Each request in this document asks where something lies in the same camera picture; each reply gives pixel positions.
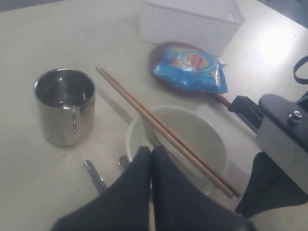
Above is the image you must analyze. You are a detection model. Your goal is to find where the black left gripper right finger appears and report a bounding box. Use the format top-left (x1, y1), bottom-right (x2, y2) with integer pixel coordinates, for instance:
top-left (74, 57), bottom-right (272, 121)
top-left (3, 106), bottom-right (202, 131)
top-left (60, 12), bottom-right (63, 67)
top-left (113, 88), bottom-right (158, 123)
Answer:
top-left (151, 146), bottom-right (255, 231)

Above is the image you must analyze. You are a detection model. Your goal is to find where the brown wooden plate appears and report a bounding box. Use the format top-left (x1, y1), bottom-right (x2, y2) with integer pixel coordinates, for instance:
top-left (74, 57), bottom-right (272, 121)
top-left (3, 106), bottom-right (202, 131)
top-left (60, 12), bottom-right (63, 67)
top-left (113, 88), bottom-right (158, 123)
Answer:
top-left (148, 41), bottom-right (231, 95)

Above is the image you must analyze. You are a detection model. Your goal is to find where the dark red wooden spoon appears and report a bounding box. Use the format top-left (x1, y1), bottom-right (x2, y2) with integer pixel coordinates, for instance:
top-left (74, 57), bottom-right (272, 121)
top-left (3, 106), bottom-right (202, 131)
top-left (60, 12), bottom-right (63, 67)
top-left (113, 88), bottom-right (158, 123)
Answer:
top-left (209, 93), bottom-right (232, 107)

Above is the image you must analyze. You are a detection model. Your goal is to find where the blue snack packet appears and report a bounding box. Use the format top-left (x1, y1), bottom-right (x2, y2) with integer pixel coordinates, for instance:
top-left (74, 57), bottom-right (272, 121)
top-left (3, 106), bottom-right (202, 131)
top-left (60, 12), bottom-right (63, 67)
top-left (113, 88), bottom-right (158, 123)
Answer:
top-left (153, 46), bottom-right (231, 94)

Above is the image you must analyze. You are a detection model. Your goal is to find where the white perforated plastic basket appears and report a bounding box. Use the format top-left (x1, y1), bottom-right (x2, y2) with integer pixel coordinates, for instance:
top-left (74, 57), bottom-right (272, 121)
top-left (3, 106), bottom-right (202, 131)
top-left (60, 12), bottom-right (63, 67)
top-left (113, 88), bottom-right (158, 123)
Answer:
top-left (139, 0), bottom-right (245, 57)

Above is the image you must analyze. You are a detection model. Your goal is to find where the grey ceramic bowl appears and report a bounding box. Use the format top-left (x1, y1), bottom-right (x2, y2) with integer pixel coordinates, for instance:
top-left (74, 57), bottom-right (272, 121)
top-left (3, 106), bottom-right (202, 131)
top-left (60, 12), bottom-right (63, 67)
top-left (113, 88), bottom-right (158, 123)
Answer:
top-left (126, 105), bottom-right (229, 195)

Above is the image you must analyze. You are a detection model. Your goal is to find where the wooden chopstick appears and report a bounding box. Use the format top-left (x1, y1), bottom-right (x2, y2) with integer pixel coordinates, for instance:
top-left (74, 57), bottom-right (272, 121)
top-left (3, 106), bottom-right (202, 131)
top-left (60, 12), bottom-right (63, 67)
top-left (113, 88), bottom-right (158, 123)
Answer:
top-left (95, 66), bottom-right (234, 199)
top-left (100, 68), bottom-right (241, 196)

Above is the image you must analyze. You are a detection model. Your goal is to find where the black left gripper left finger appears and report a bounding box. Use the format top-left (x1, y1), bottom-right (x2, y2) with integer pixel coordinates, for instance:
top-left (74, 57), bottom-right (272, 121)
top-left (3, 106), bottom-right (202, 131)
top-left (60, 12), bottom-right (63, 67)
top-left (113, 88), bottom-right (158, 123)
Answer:
top-left (52, 146), bottom-right (151, 231)

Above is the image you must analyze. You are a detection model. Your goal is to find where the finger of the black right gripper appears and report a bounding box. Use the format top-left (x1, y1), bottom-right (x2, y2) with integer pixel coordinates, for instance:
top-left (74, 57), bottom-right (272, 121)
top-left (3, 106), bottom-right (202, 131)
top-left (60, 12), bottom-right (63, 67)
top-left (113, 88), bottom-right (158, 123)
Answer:
top-left (235, 152), bottom-right (308, 218)
top-left (228, 96), bottom-right (264, 132)

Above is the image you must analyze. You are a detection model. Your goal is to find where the stainless steel cup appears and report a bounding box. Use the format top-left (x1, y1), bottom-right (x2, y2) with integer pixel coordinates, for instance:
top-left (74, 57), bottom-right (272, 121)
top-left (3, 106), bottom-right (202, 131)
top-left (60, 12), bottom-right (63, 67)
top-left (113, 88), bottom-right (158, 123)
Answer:
top-left (34, 68), bottom-right (96, 146)

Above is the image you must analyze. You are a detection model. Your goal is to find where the black cable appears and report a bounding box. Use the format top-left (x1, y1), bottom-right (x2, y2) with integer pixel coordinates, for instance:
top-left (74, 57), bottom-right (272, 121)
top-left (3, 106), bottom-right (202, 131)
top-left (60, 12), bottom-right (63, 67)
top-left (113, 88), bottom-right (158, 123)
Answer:
top-left (293, 54), bottom-right (308, 85)

